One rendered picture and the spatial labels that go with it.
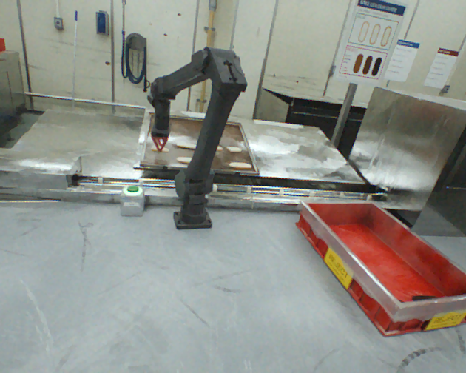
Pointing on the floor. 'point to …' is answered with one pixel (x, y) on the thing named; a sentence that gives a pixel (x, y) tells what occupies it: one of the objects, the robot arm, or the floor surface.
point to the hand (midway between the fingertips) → (160, 146)
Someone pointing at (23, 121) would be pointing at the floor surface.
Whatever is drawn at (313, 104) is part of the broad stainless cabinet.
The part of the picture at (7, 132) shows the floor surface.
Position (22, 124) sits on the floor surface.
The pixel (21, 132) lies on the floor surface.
